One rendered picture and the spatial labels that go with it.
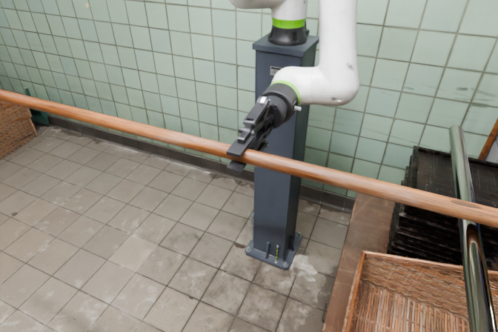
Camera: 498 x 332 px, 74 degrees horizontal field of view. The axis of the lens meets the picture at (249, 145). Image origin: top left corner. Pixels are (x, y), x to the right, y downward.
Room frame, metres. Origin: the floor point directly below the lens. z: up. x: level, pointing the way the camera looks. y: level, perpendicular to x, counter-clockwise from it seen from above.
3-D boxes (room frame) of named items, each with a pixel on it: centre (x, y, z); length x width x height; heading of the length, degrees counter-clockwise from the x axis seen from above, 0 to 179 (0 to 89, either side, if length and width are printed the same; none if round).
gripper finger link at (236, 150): (0.55, 0.02, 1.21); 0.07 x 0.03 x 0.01; 157
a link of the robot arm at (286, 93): (0.76, -0.08, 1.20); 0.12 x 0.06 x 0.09; 67
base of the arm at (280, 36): (1.34, -0.17, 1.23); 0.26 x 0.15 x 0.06; 154
